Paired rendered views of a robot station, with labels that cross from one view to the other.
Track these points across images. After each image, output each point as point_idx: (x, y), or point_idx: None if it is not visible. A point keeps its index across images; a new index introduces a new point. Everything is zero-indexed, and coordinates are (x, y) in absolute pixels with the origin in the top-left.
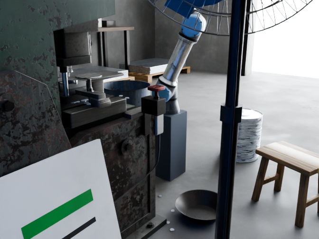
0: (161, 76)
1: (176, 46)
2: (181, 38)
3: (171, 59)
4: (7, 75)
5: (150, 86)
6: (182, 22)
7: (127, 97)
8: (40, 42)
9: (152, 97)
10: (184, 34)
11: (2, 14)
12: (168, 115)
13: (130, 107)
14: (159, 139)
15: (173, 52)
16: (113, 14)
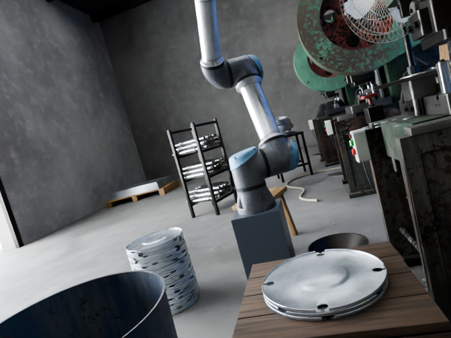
0: (278, 133)
1: (260, 91)
2: (260, 80)
3: (268, 107)
4: None
5: (372, 93)
6: (258, 60)
7: (363, 127)
8: None
9: (371, 106)
10: (262, 76)
11: None
12: (276, 200)
13: (388, 119)
14: (364, 165)
15: (265, 99)
16: (389, 7)
